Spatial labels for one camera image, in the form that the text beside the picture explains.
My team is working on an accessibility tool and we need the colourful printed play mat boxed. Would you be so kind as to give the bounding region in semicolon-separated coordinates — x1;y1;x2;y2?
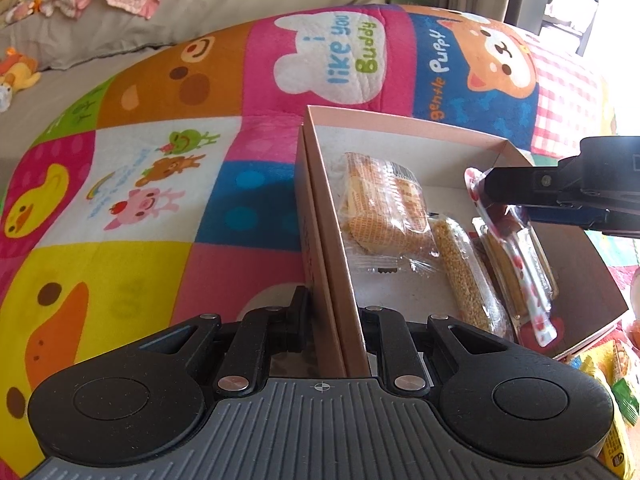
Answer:
0;2;640;480

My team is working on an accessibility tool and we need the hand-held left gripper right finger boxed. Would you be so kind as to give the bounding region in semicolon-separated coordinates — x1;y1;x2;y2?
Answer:
360;305;524;402

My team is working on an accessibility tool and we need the pink cardboard box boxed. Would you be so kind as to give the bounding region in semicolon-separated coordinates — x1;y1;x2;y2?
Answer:
295;104;630;379

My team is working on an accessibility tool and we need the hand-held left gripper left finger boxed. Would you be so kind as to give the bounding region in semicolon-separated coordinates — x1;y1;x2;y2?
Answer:
135;285;310;397

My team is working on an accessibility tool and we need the beige baby garment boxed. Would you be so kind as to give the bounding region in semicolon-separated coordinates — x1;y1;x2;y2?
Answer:
0;0;44;32

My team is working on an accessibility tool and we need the sesame bar clear packet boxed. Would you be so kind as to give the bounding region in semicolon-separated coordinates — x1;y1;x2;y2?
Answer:
429;215;514;344

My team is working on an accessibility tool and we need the green snack packet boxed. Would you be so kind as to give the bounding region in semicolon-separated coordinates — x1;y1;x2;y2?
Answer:
611;377;640;414

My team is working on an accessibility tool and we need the orange plush toy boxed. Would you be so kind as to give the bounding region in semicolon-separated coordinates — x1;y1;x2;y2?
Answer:
0;47;42;112

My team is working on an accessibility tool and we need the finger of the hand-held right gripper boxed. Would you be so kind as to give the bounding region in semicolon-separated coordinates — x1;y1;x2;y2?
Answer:
514;204;609;231
483;165;577;207

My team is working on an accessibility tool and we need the clear egg roll packet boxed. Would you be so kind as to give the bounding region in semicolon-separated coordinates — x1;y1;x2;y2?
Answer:
339;151;442;277

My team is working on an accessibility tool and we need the yellow cheese stick packet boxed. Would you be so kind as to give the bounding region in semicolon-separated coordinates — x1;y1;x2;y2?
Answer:
574;344;639;479

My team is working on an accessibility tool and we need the red print clear snack packet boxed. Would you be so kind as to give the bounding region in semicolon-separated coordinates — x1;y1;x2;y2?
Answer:
464;167;561;349

